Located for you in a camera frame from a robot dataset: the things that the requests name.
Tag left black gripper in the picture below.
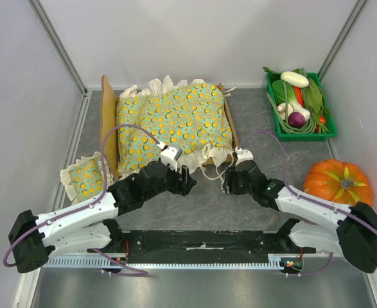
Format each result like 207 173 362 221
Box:
144 159 197 201

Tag large lemon print cushion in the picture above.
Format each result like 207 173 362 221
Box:
116 76 238 176

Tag small lemon print pillow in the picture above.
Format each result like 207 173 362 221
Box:
60 151 105 204

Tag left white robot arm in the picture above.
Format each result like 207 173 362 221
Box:
7 161 196 273

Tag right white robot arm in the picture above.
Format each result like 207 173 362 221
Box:
224 160 377 273

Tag green plastic tray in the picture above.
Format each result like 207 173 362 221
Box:
266 74 337 141

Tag white toy mushroom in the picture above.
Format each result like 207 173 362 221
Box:
277 103 294 121

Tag purple toy onion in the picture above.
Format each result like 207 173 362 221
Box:
288 112 306 128

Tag green toy long beans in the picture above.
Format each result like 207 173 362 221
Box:
263 67 315 135

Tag toy bok choy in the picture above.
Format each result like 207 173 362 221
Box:
272 80 311 121

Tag orange toy pumpkin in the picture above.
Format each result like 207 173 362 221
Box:
303 159 373 206

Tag orange toy carrot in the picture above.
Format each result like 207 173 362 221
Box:
294 87 304 107

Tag green toy spinach leaves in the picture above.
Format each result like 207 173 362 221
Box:
294 69 330 124

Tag white toy radish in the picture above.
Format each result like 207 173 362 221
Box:
280 71 310 89

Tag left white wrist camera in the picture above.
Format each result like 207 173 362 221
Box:
157 142 182 172

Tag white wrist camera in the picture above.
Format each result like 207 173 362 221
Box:
157 142 182 172
234 146 254 166

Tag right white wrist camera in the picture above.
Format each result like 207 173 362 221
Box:
234 146 254 166

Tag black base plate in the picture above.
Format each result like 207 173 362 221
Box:
110 229 316 261

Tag grey slotted cable duct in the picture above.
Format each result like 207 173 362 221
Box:
42 255 287 270

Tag wooden pet bed frame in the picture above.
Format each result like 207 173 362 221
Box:
99 75 239 179

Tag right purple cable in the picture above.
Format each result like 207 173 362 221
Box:
238 130 377 277

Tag purple cable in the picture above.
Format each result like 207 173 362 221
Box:
3 124 150 277
238 130 377 277

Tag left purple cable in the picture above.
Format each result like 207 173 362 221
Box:
3 124 150 277

